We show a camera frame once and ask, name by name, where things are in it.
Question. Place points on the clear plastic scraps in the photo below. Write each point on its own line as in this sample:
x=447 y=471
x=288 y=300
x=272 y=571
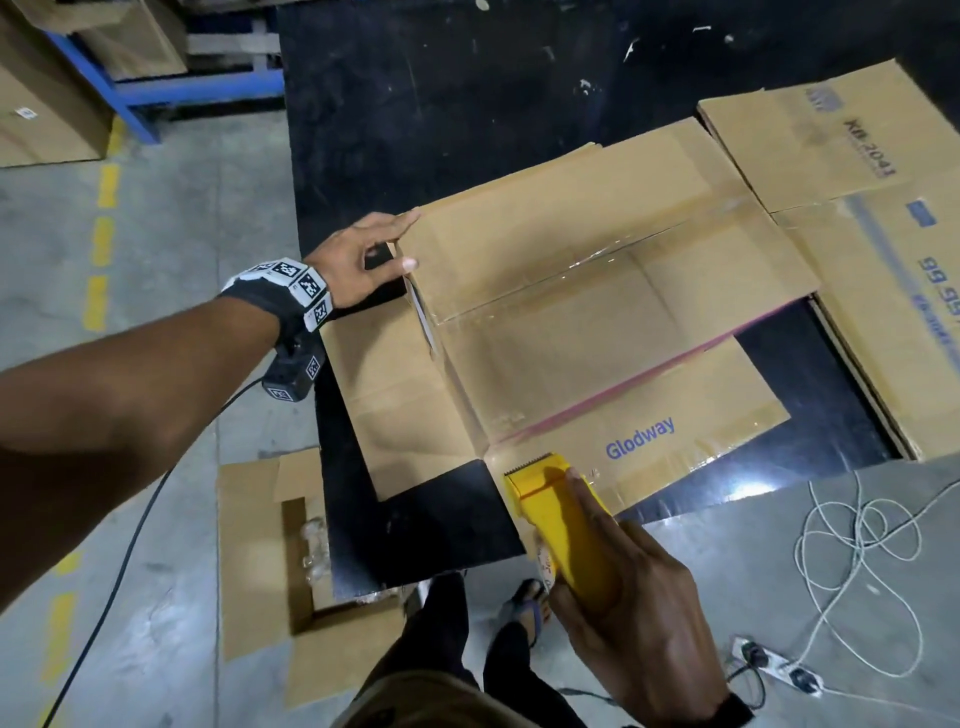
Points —
x=315 y=555

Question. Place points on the person's left forearm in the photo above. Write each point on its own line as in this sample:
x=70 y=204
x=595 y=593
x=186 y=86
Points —
x=112 y=427

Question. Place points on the tall brown cardboard box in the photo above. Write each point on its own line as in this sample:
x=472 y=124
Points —
x=45 y=112

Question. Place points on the person's body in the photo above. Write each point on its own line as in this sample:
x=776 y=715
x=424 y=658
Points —
x=435 y=660

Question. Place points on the person's right hand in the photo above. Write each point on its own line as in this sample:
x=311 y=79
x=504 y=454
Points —
x=652 y=622

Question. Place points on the yellow tape dispenser with tape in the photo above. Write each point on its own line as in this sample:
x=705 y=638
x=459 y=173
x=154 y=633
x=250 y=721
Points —
x=562 y=525

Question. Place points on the black power plug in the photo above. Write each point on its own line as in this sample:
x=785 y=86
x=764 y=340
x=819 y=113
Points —
x=754 y=652

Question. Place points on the left wristband with marker tags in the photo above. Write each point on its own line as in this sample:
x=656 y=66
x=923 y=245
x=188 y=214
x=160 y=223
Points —
x=285 y=289

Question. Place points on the wristband with marker tags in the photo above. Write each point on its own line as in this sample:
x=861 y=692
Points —
x=735 y=709
x=285 y=289

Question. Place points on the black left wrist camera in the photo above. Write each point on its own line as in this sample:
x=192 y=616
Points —
x=296 y=375

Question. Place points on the blue metal storage rack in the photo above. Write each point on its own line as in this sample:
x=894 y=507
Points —
x=195 y=88

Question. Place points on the person's left hand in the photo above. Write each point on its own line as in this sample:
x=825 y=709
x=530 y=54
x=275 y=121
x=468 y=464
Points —
x=349 y=259

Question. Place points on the taped cardboard sheet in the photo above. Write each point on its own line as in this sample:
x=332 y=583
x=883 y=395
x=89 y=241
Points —
x=885 y=315

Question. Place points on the white power strip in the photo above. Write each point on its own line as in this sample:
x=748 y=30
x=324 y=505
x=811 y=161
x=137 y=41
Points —
x=780 y=670

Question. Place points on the scrap cardboard sheet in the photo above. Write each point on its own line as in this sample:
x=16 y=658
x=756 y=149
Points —
x=247 y=562

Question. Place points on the small box low shelf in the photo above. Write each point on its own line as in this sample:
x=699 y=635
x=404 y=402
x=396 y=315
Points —
x=142 y=45

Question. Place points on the right wristband with marker tags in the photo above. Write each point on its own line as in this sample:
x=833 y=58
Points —
x=735 y=709

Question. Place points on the pink-striped cardboard box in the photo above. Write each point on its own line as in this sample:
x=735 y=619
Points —
x=562 y=337

